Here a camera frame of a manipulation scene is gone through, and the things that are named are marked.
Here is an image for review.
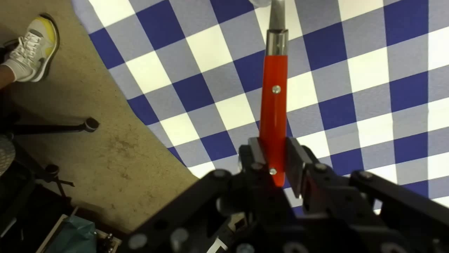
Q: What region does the person lower leg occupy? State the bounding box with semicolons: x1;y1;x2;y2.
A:
0;63;17;91

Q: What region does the teal bag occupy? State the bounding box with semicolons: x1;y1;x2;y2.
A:
45;214;101;253

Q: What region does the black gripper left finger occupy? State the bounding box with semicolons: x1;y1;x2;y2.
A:
205;138;282;209

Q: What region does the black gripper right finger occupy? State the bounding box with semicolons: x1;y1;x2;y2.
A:
285;138;376;212

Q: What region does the blue white checkered tablecloth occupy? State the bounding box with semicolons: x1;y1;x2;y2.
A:
69;0;449;215

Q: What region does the red handled metal spoon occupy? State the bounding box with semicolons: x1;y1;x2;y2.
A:
257;0;291;188

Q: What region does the white yellow sneaker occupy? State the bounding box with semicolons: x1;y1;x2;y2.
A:
2;15;61;84

